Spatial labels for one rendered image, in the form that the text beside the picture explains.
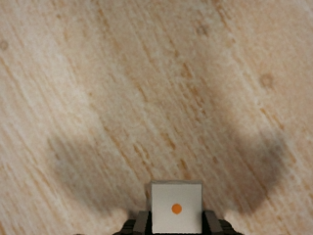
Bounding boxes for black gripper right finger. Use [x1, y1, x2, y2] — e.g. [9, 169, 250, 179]
[201, 211, 245, 235]

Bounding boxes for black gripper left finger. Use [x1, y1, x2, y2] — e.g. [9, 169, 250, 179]
[112, 211, 152, 235]

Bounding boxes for white domino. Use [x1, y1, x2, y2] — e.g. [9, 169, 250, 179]
[151, 180, 202, 235]

